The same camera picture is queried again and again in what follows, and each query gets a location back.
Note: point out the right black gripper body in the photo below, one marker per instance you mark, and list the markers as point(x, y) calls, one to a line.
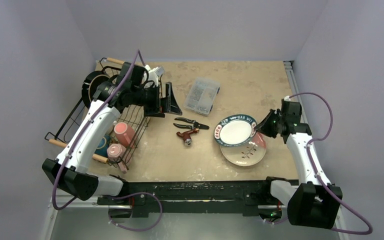
point(274, 122)

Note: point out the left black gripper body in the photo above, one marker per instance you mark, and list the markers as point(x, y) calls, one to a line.
point(152, 102)

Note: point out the green rimmed plate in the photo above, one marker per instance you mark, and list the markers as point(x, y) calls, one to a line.
point(235, 130)

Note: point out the pink ceramic mug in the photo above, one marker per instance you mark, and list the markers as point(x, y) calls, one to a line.
point(124, 133)

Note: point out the pink faceted ceramic cup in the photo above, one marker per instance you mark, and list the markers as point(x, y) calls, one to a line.
point(115, 152)

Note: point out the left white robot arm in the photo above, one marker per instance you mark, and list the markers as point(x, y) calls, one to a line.
point(106, 98)

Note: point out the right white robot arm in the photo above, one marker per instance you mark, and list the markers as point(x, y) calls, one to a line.
point(314, 202)

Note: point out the clear plastic screw box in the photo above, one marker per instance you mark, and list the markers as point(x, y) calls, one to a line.
point(201, 96)

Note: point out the red brown faucet tap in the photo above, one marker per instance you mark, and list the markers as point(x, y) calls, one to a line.
point(186, 136)

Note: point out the blue ceramic cup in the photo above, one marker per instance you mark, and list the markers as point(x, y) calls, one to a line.
point(103, 146)

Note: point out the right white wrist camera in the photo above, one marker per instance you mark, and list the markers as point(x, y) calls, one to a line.
point(287, 98)

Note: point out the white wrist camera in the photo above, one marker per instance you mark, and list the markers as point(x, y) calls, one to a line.
point(154, 76)
point(287, 98)

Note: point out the black handled pliers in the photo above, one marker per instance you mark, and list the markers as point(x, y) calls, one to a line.
point(190, 124)

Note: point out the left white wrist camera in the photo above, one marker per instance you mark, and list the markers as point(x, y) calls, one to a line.
point(154, 76)

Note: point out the black wire dish rack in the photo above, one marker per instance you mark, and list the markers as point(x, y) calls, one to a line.
point(133, 115)

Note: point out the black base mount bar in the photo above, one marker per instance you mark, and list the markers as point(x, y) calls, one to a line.
point(250, 198)

